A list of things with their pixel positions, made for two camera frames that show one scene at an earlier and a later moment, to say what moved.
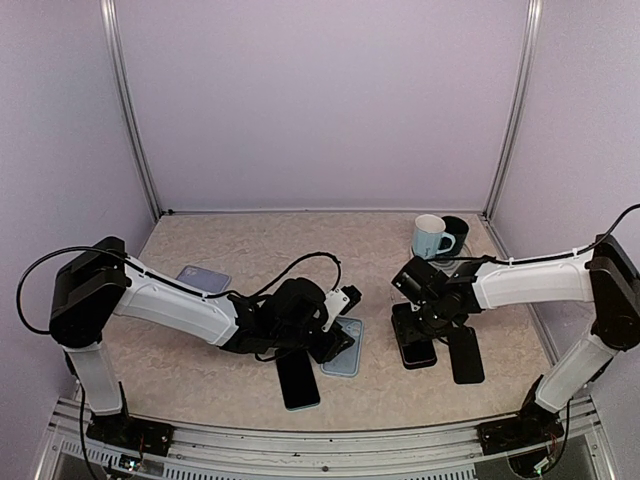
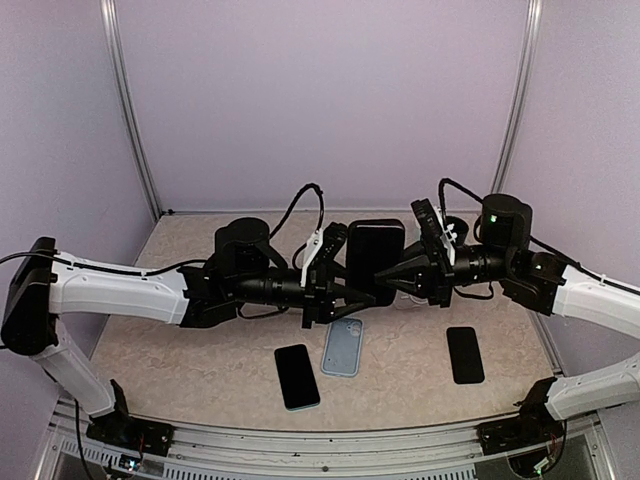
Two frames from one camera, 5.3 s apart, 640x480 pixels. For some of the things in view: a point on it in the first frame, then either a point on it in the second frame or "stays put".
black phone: (415, 342) -> (373, 245)
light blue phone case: (347, 362) stays put
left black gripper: (332, 346) -> (321, 296)
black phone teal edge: (298, 380) stays put
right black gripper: (444, 330) -> (433, 276)
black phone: (465, 355) stays put
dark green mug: (459, 229) stays put
